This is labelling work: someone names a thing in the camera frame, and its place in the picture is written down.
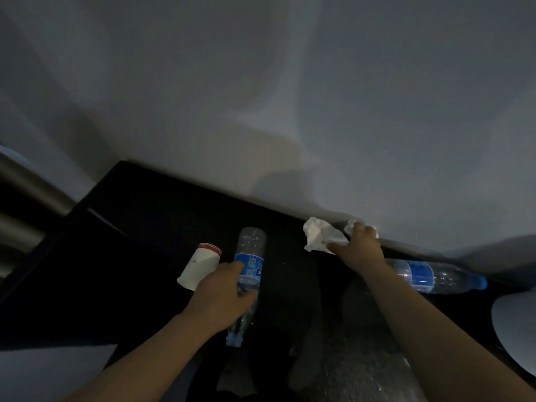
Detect white paper cup, red rim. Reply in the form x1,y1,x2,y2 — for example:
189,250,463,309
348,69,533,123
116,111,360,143
177,243,223,292

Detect clear plastic bottle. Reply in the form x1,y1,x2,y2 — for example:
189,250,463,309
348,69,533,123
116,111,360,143
384,258,489,295
225,227,267,347

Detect person's right forearm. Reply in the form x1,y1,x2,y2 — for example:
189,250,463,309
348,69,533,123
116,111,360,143
361,264,536,402

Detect white tissue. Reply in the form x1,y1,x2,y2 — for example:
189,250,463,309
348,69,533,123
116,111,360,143
343,220,380,240
303,217,349,254

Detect black plastic trash bag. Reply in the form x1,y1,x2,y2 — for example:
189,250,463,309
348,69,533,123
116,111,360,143
184,264,428,402

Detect person's right hand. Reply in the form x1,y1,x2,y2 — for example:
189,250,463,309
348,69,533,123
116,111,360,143
326,222,389,277

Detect person's left hand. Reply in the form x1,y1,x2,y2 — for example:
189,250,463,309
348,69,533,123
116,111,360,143
183,260,259,336

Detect round white plate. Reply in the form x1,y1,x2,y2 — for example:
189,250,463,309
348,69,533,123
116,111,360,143
491,288,536,378

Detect person's left forearm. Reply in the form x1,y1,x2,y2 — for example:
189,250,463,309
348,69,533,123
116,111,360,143
63,307,218,402

